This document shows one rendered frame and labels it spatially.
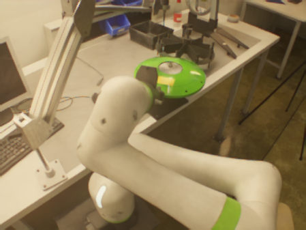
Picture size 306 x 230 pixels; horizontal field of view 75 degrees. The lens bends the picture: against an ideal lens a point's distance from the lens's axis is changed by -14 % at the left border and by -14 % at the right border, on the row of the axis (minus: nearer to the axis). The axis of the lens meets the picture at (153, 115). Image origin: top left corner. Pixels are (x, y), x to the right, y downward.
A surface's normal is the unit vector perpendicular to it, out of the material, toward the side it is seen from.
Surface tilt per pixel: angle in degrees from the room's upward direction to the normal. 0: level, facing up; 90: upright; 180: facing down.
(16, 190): 0
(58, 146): 0
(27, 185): 0
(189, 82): 21
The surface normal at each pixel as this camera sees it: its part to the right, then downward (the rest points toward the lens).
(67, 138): 0.02, -0.73
